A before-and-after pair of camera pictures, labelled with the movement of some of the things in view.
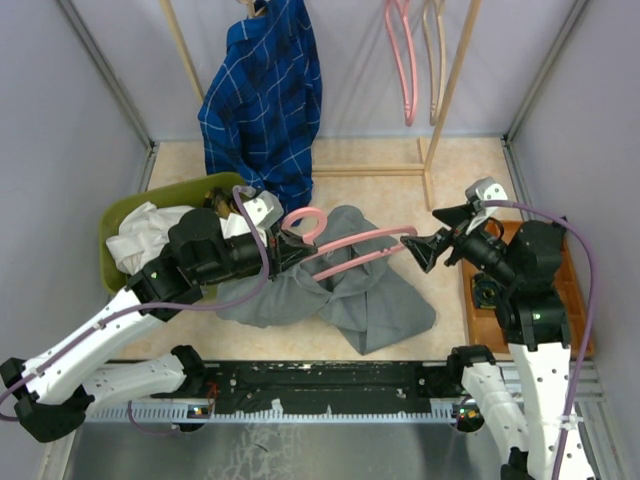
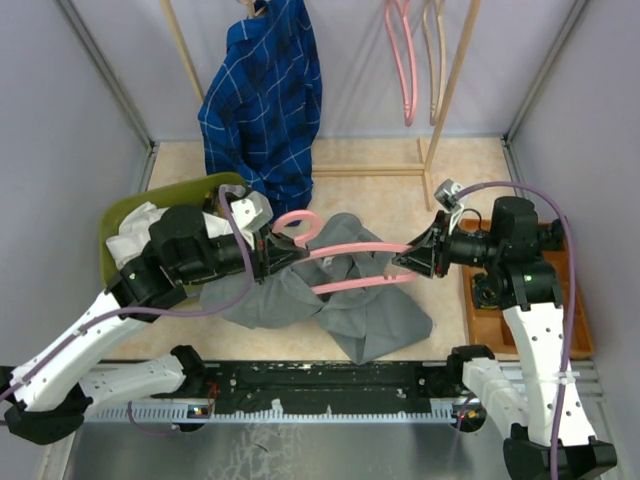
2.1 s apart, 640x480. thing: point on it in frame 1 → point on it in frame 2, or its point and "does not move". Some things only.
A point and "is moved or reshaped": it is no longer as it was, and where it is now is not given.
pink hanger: [312, 235] → [353, 249]
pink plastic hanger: [404, 10] does not move
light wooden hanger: [436, 118] does not move
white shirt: [141, 235] does not move
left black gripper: [284, 249] does not move
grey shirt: [354, 277] is moved or reshaped
